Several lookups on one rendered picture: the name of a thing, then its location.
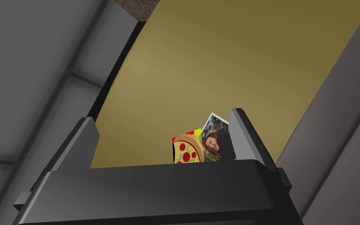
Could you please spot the olive yellow fridge door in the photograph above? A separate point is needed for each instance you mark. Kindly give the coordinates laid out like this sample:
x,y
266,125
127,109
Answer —
x,y
217,68

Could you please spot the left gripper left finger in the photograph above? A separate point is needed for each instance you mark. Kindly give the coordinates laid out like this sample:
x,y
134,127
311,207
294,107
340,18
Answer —
x,y
79,147

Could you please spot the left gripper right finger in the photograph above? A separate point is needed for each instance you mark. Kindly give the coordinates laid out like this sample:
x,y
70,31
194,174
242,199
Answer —
x,y
245,140

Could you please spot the photo of laughing person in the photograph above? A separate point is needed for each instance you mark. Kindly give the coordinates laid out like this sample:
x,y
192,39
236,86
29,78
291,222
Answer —
x,y
219,140

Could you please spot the pizza picture magnet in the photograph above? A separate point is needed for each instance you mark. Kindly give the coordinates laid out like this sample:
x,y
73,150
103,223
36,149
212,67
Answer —
x,y
187,150

